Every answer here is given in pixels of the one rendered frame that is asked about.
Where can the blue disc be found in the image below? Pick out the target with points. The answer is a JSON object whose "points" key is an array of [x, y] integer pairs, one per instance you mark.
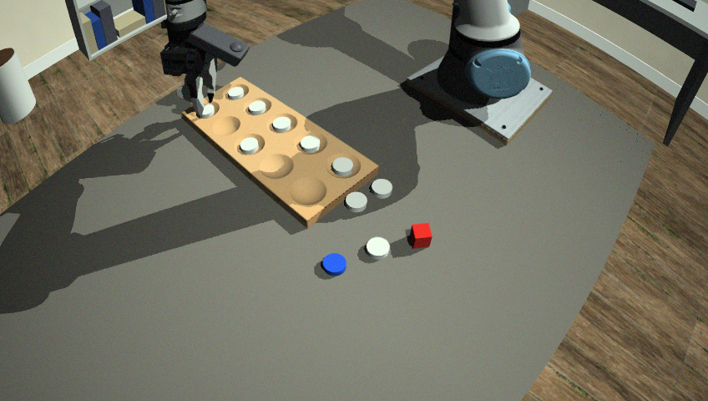
{"points": [[334, 264]]}

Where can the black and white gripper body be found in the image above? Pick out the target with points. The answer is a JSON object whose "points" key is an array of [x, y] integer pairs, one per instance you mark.
{"points": [[180, 53]]}

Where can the white disc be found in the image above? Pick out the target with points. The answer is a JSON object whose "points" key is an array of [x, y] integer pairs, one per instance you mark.
{"points": [[249, 146], [310, 144], [208, 111], [257, 107], [236, 93], [381, 188], [356, 202], [281, 124], [342, 166], [377, 248]]}

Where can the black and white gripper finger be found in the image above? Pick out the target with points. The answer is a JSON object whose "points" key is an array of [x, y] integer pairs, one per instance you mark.
{"points": [[192, 90], [209, 77]]}

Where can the red cube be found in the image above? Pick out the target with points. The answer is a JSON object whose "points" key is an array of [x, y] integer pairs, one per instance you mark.
{"points": [[421, 235]]}

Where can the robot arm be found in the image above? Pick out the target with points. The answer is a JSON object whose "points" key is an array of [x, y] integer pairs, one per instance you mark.
{"points": [[490, 58]]}

